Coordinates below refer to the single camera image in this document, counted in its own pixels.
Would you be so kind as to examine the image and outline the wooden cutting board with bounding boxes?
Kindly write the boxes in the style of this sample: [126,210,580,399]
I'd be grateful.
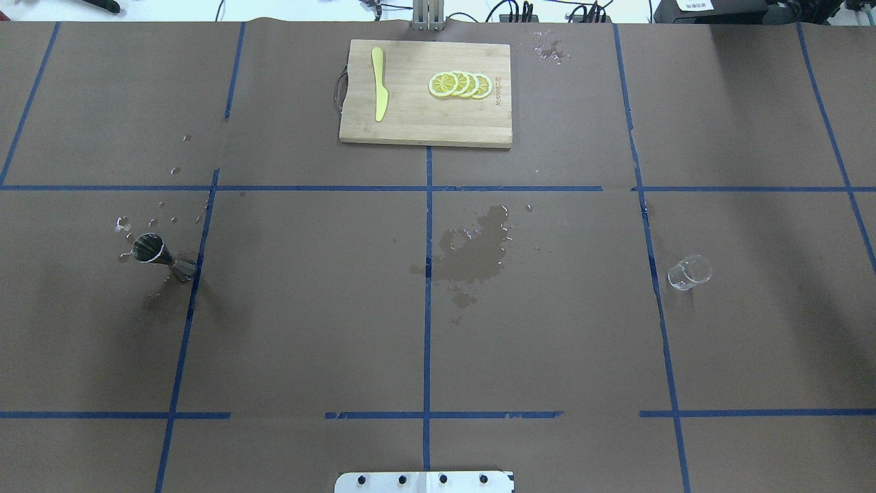
[339,38,513,149]

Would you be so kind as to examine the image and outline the aluminium frame post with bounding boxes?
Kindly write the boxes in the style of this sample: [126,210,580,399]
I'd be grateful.
[412,0,446,31]

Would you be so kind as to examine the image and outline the yellow plastic knife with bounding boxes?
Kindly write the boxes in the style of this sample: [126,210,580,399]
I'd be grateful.
[370,46,389,122]

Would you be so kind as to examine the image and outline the lemon slice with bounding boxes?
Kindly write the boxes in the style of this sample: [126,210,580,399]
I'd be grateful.
[426,70,495,101]

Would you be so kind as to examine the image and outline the steel jigger measuring cup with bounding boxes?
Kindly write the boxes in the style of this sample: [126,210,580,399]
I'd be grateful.
[131,233,197,283]

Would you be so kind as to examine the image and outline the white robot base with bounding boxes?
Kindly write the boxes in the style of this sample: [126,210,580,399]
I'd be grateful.
[334,470,515,492]

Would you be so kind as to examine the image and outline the black box device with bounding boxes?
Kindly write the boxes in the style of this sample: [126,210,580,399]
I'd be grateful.
[653,1,778,25]

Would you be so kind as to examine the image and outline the clear glass cup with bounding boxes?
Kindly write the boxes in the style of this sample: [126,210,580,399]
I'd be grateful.
[667,255,713,292]

